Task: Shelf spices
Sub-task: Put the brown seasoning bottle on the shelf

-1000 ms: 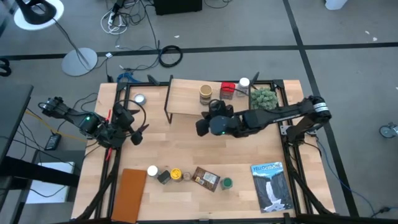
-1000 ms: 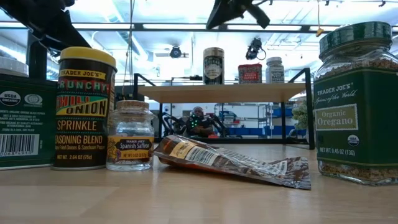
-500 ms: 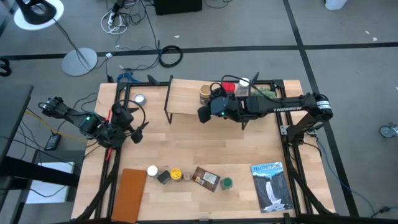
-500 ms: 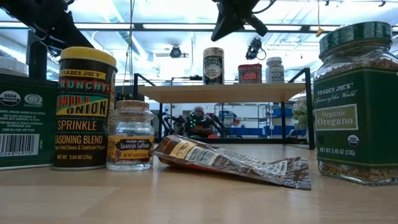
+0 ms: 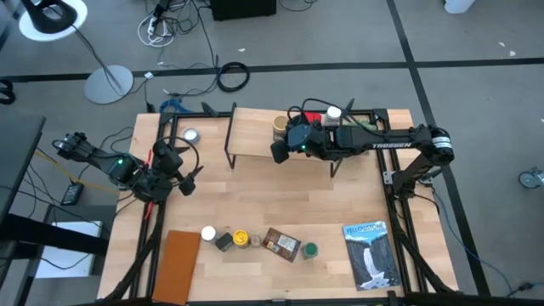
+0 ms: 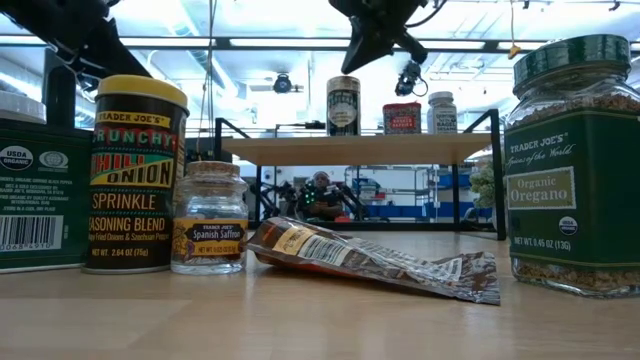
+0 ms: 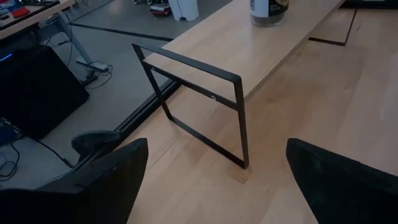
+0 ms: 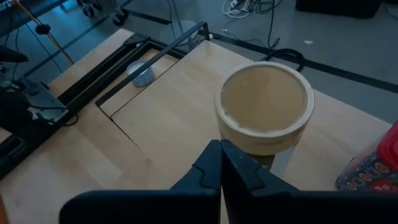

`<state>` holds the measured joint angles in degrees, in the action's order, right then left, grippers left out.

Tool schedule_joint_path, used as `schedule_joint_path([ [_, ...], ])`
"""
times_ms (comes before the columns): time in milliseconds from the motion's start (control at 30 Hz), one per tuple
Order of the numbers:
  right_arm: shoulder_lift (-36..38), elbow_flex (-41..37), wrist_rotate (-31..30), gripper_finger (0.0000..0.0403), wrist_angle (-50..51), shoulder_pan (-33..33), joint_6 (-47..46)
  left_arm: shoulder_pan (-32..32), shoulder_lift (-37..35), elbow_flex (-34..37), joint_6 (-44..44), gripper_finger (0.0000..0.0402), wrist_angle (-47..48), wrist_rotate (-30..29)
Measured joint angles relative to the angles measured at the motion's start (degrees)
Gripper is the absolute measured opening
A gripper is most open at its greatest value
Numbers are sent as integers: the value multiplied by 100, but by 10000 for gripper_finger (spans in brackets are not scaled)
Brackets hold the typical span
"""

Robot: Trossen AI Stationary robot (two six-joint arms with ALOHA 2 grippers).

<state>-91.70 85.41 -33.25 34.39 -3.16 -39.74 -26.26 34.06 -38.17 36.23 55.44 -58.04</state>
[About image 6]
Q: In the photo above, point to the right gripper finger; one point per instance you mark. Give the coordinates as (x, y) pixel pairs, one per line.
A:
(365, 42)
(412, 47)

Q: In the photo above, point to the dark cylindrical seasoning can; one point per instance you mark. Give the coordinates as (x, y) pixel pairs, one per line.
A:
(343, 107)

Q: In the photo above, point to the red smoked paprika tin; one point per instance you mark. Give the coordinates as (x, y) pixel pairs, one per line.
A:
(402, 120)

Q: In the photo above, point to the taco seasoning packet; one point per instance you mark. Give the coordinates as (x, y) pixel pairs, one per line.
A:
(350, 255)

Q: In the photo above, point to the green lid oregano jar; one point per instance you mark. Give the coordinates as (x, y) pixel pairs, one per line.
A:
(570, 200)

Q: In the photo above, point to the glass saffron jar cork lid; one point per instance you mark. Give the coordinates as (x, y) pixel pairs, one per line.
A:
(210, 235)

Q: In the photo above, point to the yellow lid chili onion can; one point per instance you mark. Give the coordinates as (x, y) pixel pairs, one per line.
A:
(132, 190)

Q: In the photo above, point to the dark green black pepper tin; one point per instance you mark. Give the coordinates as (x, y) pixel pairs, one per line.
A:
(45, 200)

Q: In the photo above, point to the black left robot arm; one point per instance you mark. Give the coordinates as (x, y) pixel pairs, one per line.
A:
(60, 25)

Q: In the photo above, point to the black background robot arm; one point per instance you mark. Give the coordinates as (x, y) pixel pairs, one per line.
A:
(354, 202)
(272, 200)

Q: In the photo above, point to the wooden shelf black metal legs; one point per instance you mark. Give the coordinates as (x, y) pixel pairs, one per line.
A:
(350, 150)

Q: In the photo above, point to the yellow hanging tag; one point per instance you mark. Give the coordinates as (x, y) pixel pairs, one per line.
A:
(513, 50)

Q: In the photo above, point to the artificial green potted plant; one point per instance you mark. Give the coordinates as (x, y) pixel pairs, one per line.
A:
(484, 187)

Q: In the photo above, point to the person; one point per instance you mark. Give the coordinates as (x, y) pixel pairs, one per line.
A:
(320, 205)

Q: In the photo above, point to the black mounted device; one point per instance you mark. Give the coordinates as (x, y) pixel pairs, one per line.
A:
(89, 81)

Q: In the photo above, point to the black aluminium rig frame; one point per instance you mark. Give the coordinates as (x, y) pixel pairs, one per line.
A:
(492, 45)

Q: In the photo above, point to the black hanging camera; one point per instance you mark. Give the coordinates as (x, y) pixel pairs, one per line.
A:
(282, 84)

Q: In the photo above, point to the black upright post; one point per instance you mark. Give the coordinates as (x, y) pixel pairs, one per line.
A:
(60, 100)

